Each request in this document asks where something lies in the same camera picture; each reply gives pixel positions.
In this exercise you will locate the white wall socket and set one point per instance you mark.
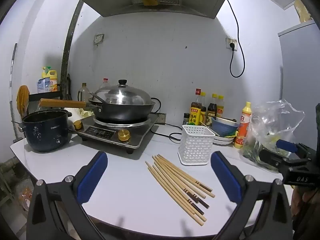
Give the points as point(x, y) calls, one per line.
point(231, 43)

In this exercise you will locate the orange squeeze bottle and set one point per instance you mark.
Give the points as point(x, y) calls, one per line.
point(243, 127)

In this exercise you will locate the white plastic basket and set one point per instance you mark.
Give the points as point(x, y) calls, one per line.
point(196, 145)

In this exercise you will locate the dark vertical pipe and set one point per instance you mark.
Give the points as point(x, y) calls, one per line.
point(67, 55)

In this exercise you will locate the brown wooden spatula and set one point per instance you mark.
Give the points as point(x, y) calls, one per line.
point(23, 100)

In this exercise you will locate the white crumpled paper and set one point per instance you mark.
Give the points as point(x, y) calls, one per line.
point(80, 111)

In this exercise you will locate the clear bottle red cap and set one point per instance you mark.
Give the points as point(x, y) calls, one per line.
point(106, 82)

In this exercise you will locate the small black jar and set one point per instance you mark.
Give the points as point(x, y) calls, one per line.
point(186, 118)

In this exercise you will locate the grey cabinet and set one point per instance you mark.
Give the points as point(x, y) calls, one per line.
point(300, 62)

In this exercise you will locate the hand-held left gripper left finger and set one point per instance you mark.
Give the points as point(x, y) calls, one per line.
point(92, 177)

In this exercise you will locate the gold round knob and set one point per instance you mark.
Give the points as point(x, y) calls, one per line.
point(78, 125)
point(124, 136)

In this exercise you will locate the blue bowl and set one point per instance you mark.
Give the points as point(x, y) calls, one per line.
point(223, 128)

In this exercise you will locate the clear plastic oil bottle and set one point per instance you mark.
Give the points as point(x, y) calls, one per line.
point(83, 92)

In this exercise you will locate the stack of white bowls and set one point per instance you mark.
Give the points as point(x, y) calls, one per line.
point(222, 140)

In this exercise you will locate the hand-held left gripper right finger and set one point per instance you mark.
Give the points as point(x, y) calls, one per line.
point(227, 180)

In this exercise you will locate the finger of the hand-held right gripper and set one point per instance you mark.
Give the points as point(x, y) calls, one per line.
point(271, 158)
point(287, 145)

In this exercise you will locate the dark blue electric pot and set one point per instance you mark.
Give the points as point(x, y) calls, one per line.
point(46, 132)

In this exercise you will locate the metal wall rod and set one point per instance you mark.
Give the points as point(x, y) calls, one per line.
point(12, 80)

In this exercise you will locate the pile of wooden chopsticks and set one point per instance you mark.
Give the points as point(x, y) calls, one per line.
point(178, 185)

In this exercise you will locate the dark sauce bottle yellow cap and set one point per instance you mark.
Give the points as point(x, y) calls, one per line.
point(212, 107)

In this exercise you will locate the yellow label bottle yellow cap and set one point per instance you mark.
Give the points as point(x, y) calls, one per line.
point(220, 107)

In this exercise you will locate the yellow green sponge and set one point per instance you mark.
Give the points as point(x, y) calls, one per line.
point(231, 136)

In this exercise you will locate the induction cooker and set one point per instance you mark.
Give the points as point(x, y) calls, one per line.
point(112, 132)

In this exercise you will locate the clear plastic bag of vegetables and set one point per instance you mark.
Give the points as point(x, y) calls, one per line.
point(272, 125)

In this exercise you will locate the black shelf rack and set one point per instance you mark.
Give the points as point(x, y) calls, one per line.
point(45, 96)

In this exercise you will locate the dirty old wall socket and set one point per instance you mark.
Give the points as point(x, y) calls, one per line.
point(99, 39)

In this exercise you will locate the blue packet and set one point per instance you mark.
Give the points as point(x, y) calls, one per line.
point(43, 85)

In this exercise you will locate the steel wok lid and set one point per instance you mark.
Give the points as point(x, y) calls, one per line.
point(122, 95)

